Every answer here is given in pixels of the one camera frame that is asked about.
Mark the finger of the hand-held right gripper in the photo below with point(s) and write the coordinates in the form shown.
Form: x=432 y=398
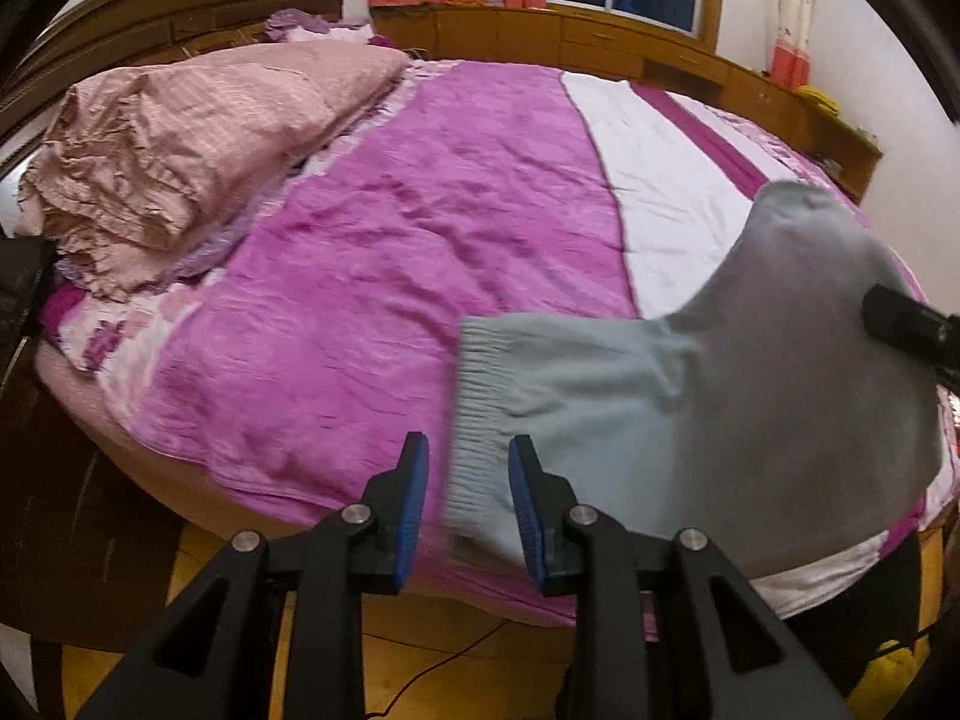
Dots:
x=900 y=319

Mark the long wooden cabinet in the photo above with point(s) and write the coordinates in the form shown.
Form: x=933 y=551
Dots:
x=600 y=45

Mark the pink floral bedsheet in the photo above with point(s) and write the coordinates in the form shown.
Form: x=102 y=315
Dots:
x=112 y=330

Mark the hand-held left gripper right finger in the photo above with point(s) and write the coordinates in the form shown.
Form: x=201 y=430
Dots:
x=525 y=517

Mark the pink satin quilt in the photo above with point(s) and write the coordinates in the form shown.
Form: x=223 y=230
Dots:
x=187 y=150

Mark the narrow cream floral curtain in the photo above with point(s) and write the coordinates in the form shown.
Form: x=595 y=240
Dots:
x=791 y=15

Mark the purple white striped blanket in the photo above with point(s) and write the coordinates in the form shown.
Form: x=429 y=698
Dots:
x=375 y=277

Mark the dark wooden bed frame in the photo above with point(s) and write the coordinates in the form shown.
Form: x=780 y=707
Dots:
x=75 y=525

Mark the dark wooden headboard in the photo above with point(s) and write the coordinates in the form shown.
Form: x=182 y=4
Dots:
x=150 y=15

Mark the dark bedside table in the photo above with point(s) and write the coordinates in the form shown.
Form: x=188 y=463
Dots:
x=22 y=292

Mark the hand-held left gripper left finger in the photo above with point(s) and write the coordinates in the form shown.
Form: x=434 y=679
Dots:
x=412 y=510

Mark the purple ruffled pillow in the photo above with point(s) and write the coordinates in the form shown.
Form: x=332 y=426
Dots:
x=296 y=21

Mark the yellow slipper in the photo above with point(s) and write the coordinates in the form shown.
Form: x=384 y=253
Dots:
x=896 y=667

